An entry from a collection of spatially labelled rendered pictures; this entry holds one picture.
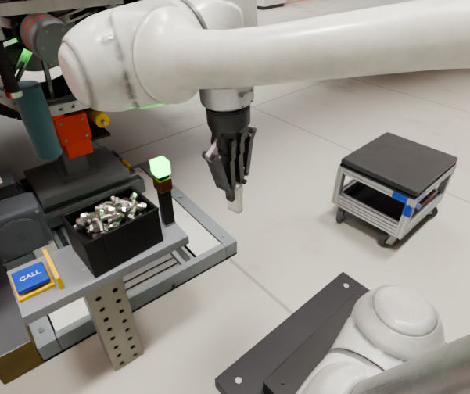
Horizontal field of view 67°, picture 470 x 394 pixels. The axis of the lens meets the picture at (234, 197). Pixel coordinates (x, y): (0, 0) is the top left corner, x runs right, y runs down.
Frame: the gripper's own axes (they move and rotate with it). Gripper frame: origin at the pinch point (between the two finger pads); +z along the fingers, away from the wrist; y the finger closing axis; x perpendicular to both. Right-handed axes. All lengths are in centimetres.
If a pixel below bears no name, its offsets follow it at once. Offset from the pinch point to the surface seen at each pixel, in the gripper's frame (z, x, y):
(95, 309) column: 36, 30, -26
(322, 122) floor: 81, 68, 180
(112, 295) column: 34.2, 28.8, -20.6
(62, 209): 51, 98, -2
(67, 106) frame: 9, 92, 14
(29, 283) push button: 19, 35, -34
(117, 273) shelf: 23.9, 24.7, -18.5
